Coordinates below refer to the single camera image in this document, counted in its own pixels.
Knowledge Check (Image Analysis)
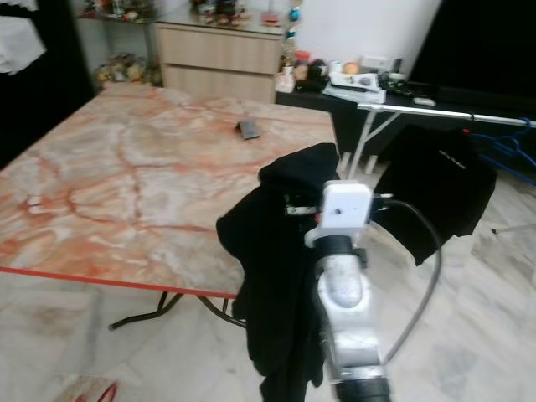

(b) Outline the black t-shirt grey logo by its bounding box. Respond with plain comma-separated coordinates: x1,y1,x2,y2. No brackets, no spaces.
215,142,340,402

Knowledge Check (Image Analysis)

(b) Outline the blue plastic hanger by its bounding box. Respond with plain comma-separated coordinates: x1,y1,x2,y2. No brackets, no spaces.
473,126,536,189

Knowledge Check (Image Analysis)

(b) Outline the pink tissue box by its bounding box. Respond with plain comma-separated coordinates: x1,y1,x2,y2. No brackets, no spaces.
276,67,296,93

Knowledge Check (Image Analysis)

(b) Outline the black t-shirt white lettering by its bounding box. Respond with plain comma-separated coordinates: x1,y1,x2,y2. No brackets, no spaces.
373,124,497,267

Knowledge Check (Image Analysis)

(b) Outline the stack of white papers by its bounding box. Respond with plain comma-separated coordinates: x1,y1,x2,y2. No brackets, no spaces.
327,71,386,104

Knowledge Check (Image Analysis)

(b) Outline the red lid glass jar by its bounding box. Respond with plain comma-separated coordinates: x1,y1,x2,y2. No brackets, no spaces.
293,50,311,80

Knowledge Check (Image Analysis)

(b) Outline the silver metal clothes rack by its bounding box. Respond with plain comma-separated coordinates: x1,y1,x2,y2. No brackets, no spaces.
345,100,536,235

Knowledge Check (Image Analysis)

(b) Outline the marble top folding table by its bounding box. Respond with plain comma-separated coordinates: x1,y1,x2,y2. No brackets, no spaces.
0,84,340,332

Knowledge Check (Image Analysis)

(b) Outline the light wooden cabinet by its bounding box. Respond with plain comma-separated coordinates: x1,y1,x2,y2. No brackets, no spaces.
155,21,284,103

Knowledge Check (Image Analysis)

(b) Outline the blue trophy ornament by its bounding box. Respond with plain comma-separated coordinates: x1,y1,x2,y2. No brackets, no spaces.
285,0,302,47

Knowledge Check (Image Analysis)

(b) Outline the black low TV console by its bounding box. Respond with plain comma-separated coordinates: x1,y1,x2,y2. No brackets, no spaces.
275,84,536,173

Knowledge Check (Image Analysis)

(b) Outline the glass display shelf with figurines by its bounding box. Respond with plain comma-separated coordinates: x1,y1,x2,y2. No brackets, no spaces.
75,0,160,89

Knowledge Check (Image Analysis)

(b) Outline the black flat television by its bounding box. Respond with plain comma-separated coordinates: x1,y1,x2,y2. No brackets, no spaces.
409,0,536,95

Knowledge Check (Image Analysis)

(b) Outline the white lace cloth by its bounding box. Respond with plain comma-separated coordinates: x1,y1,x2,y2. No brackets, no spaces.
0,0,47,75

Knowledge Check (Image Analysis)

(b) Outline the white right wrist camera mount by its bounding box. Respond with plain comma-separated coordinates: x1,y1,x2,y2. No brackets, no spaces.
304,182,374,248

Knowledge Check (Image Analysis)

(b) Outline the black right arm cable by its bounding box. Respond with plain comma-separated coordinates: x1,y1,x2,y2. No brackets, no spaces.
373,197,443,363

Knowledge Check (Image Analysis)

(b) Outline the white wall socket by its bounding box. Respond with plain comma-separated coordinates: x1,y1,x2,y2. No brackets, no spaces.
362,55,394,72

